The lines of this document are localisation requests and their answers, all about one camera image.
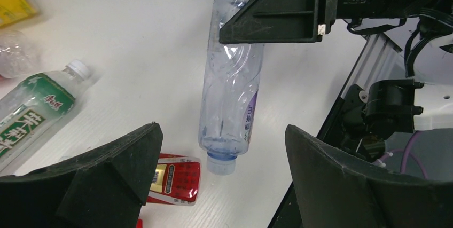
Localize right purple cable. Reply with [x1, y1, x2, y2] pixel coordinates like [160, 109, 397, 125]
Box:
[375, 131, 431, 181]

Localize yellow juice bottle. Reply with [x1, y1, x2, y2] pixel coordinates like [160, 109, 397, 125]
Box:
[1, 0, 38, 28]

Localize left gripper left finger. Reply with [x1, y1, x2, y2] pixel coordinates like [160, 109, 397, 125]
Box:
[1, 123, 163, 227]

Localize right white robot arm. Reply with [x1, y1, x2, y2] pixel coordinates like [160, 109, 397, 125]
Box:
[220, 0, 452, 162]

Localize gold red energy drink bottle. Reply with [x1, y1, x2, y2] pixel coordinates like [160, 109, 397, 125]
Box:
[147, 153, 201, 206]

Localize green tea bottle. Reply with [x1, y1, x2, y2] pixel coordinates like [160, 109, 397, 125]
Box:
[1, 60, 92, 171]

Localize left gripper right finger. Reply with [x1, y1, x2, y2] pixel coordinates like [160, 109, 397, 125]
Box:
[285, 125, 452, 227]

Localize red blue label bottle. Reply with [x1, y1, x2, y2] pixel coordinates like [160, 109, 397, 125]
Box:
[1, 30, 41, 78]

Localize purple label clear bottle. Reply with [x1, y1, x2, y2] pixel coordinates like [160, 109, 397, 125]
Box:
[198, 0, 264, 176]

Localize red Nongfu label bottle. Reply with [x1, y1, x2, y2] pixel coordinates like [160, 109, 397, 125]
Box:
[136, 219, 143, 228]

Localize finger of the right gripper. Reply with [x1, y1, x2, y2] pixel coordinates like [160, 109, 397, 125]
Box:
[220, 0, 338, 44]

